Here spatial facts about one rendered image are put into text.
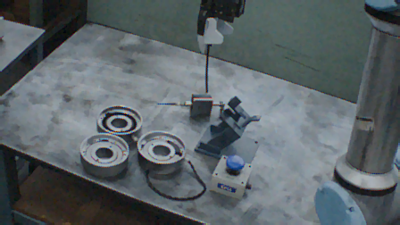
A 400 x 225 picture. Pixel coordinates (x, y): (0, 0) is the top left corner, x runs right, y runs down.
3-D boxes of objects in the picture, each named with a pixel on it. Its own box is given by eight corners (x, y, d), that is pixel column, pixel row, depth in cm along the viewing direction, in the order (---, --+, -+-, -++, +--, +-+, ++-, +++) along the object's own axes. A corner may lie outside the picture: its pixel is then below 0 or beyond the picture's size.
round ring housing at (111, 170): (128, 181, 111) (129, 168, 109) (78, 178, 110) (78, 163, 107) (128, 148, 120) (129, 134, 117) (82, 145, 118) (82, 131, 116)
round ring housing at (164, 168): (131, 170, 114) (132, 156, 112) (142, 140, 123) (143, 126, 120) (179, 181, 114) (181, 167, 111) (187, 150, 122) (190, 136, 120)
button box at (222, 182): (208, 190, 113) (212, 174, 110) (219, 170, 118) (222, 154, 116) (245, 203, 111) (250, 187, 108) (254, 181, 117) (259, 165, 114)
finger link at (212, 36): (217, 62, 121) (225, 22, 118) (192, 54, 123) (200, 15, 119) (221, 59, 124) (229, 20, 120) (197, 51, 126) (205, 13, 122)
